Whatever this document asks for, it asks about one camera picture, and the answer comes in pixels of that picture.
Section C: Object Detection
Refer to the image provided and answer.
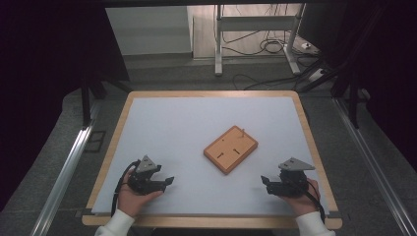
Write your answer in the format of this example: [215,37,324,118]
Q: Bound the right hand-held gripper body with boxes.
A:
[278,157,316,198]

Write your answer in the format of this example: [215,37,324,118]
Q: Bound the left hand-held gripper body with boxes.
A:
[127,154,158,196]

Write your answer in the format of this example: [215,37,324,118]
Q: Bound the orange wooden tray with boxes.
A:
[203,125,260,175]

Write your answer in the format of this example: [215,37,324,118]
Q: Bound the person's left hand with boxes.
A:
[117,175,164,218]

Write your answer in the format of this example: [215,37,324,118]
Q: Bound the person's right hand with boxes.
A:
[282,178,322,216]

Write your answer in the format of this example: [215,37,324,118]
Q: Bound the white table mat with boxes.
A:
[91,96,330,216]

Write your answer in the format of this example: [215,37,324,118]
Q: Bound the black floor plate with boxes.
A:
[84,130,107,153]

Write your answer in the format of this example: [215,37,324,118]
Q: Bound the black metal stand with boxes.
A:
[296,55,363,130]
[80,70,133,128]

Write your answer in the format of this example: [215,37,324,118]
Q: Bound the white power strip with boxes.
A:
[308,68,327,83]

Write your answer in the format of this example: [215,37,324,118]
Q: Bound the white cabinet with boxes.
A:
[105,5,194,57]

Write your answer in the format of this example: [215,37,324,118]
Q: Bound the dark curtain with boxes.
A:
[0,0,131,212]
[340,0,417,165]

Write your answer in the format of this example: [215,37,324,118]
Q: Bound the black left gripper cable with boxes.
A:
[110,159,141,218]

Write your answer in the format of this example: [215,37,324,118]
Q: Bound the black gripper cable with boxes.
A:
[110,159,141,218]
[304,180,327,224]

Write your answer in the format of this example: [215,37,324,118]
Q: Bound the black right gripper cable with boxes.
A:
[304,180,327,224]

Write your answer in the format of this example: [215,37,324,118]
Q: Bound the aluminium rail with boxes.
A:
[331,97,417,236]
[30,101,99,236]

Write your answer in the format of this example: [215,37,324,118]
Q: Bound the black floor cable loops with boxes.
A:
[221,29,298,57]

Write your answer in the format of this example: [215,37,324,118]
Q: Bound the white metal desk frame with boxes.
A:
[214,3,307,77]

